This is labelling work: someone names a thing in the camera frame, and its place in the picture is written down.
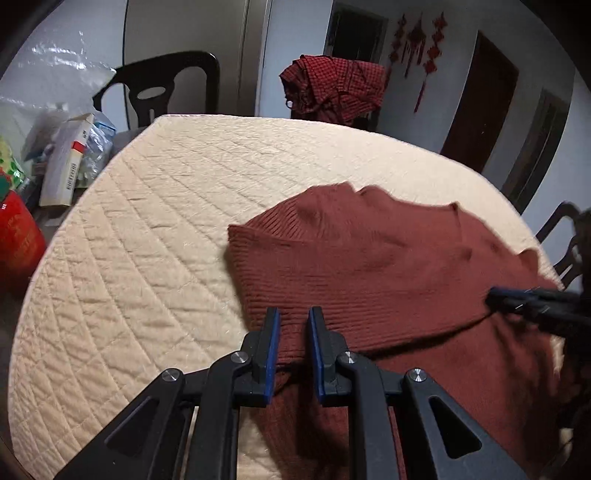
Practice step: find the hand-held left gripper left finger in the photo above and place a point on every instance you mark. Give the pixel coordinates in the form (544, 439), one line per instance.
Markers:
(272, 341)

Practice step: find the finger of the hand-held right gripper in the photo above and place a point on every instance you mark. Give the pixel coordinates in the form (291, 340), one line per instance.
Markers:
(558, 321)
(531, 296)

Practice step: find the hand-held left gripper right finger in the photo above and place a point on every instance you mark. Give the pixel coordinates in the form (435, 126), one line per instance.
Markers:
(316, 341)

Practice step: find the maroon knit sweater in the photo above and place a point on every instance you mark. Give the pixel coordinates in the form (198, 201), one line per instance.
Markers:
(369, 258)

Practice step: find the dark framed side door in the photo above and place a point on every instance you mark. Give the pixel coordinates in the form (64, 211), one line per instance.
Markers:
(538, 147)

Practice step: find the cream quilted table cover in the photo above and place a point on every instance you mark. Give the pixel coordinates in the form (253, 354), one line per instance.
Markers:
(175, 221)

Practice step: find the brown wooden door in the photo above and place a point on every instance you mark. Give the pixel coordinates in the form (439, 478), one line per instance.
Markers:
(480, 101)

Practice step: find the red plaid cloth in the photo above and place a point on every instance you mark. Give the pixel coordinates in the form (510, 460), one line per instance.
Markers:
(332, 83)

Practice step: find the clear plastic packets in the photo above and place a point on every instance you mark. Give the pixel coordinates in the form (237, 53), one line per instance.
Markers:
(98, 147)

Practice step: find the red box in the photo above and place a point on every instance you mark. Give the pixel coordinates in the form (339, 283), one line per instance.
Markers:
(18, 235)

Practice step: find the white carton box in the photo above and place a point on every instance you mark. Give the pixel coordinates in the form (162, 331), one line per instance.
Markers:
(62, 161)

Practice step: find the dark open doorway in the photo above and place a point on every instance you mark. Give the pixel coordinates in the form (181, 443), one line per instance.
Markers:
(355, 32)

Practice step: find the green printed package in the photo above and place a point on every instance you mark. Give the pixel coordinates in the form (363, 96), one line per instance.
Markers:
(9, 166)

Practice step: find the clear plastic bag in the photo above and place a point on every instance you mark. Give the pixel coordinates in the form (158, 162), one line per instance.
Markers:
(51, 69)

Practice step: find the long red knot wall hanging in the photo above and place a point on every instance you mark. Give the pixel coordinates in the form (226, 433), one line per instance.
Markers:
(435, 44)

